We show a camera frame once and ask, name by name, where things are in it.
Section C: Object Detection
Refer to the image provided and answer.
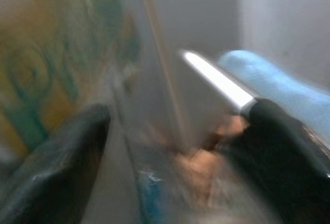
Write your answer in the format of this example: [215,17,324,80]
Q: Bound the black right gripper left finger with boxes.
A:
[0,104,111,224]

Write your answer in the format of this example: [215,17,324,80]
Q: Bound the glossy white bar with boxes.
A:
[179,49,258,114]

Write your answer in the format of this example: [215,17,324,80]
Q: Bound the yellow green patterned packet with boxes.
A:
[0,0,143,153]

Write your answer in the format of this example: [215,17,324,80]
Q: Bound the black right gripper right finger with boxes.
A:
[226,99,330,224]

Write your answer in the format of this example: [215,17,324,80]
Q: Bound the light blue soft pouch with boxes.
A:
[218,50,330,132]

